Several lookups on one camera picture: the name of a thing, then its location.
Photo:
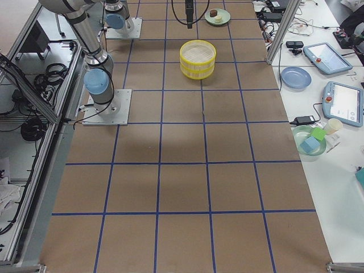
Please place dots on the green foam cube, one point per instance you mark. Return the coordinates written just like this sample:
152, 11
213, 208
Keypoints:
318, 133

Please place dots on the white bun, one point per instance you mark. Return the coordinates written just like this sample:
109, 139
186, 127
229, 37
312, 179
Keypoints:
218, 19

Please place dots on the black power adapter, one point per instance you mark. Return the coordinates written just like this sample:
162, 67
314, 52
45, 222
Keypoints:
304, 120

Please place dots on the yellow bamboo steamer layer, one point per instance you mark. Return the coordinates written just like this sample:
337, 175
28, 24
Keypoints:
196, 74
197, 52

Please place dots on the aluminium frame post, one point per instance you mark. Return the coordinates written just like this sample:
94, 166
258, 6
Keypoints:
288, 16

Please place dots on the blue plate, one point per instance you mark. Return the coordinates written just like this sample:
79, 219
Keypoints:
296, 78

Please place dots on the blue foam cube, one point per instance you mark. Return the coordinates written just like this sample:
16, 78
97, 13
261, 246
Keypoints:
310, 145

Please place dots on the black webcam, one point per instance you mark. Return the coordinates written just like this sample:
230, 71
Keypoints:
295, 47

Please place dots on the paper cup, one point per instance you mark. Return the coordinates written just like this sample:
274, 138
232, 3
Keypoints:
333, 125

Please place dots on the teach pendant near post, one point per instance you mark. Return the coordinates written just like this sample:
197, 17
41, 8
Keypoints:
326, 58

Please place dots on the brown bun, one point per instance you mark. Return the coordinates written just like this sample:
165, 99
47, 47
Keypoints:
213, 13

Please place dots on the green bowl with blocks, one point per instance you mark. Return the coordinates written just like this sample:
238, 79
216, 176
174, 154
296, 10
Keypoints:
301, 133

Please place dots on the white crumpled cloth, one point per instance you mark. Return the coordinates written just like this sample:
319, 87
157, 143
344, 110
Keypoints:
10, 193

